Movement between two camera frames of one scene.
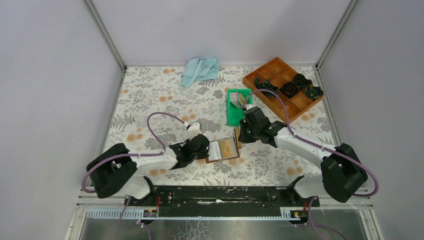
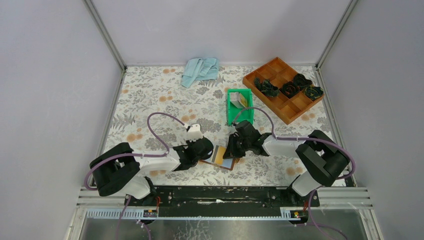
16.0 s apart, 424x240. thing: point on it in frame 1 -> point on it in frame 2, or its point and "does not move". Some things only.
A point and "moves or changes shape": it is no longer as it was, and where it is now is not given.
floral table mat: x=156 y=109 does not move
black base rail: x=222 y=197 does not move
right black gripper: x=242 y=137 -> x=231 y=151
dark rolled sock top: x=300 y=80 does not move
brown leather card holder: x=222 y=149 moves or changes shape
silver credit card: x=237 y=99 does not move
